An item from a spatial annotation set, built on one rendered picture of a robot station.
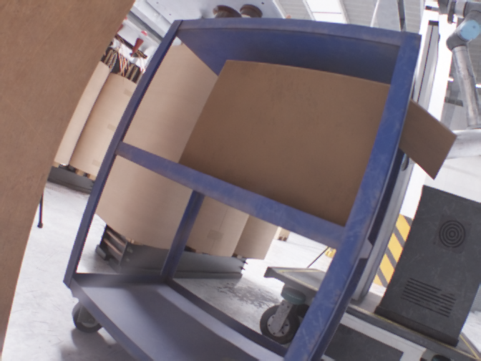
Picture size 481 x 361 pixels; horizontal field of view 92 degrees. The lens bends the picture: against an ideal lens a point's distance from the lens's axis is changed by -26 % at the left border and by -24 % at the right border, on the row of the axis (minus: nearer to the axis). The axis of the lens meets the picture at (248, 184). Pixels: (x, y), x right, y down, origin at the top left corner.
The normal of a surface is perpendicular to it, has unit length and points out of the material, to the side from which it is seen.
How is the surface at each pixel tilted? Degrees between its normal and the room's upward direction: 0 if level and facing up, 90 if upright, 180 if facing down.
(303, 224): 90
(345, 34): 90
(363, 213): 90
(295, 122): 90
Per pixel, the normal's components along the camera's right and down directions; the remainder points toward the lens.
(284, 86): -0.44, -0.24
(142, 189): 0.00, -0.07
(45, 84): 0.79, 0.29
